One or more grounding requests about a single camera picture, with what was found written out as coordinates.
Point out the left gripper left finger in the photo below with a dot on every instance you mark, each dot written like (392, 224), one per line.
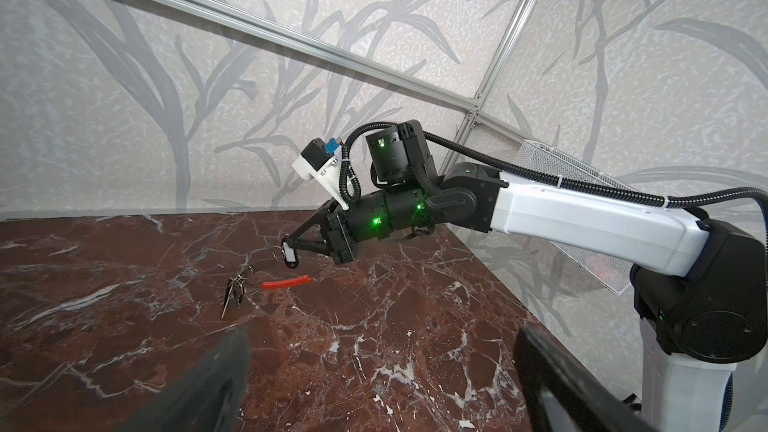
(206, 398)

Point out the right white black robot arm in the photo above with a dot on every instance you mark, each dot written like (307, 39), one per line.
(700, 284)

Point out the white wire mesh basket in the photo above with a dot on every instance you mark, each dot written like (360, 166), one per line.
(602, 237)

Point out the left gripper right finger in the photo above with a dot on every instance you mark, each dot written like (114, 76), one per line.
(560, 395)

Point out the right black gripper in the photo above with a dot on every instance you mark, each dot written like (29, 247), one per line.
(337, 233)

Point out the aluminium frame profiles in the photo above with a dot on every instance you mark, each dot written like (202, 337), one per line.
(171, 106)

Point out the metal keyring plate red handle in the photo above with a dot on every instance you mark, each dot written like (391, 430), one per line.
(248, 270)

